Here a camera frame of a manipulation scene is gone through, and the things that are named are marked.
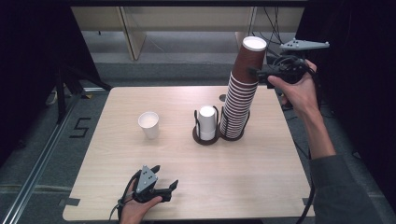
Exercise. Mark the white paper cup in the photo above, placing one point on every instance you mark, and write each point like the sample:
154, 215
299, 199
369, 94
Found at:
149, 123

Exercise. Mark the dark double cup holder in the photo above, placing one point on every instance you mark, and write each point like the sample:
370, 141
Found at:
214, 141

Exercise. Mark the beige wooden shelf unit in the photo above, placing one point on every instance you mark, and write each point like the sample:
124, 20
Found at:
134, 31

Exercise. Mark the brown paper cup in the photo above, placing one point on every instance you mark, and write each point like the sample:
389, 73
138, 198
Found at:
247, 59

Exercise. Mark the metal floor rail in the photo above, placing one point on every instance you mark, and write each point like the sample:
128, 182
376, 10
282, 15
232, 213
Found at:
37, 168

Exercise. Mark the black curtain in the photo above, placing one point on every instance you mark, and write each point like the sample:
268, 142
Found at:
34, 62
358, 77

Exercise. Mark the person's left hand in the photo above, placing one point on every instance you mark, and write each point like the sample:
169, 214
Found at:
135, 211

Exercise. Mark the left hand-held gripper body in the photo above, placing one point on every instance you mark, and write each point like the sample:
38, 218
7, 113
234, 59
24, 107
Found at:
146, 183

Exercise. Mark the black metal stand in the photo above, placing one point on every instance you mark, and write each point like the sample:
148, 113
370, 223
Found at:
62, 93

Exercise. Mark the person's right hand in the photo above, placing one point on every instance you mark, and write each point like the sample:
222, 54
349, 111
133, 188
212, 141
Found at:
300, 93

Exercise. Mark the dark round table grommet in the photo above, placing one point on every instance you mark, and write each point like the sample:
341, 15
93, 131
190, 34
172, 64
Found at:
222, 97

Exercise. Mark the stack of white paper cups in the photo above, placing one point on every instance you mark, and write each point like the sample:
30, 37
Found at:
207, 123

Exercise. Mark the stack of brown paper cups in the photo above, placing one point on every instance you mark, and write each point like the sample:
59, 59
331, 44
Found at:
238, 109

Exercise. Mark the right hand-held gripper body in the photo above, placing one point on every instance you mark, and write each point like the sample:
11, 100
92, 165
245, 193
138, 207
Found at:
288, 70

